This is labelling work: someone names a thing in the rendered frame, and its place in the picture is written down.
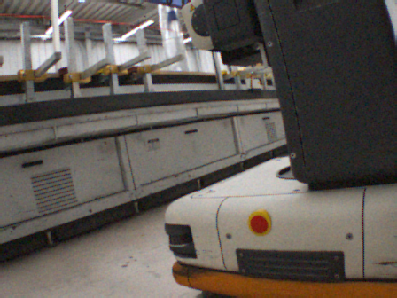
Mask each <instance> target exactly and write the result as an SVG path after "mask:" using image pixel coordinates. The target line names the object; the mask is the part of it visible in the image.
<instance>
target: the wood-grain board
mask: <svg viewBox="0 0 397 298"><path fill-rule="evenodd" d="M157 75H212V76H215V73H212V72H186V71H171V70H162V71H160V72H159V73H157ZM47 78H59V75H58V72H57V73H47ZM16 80H18V75H15V74H13V75H1V76H0V82H3V81H6V82H9V81H16Z"/></svg>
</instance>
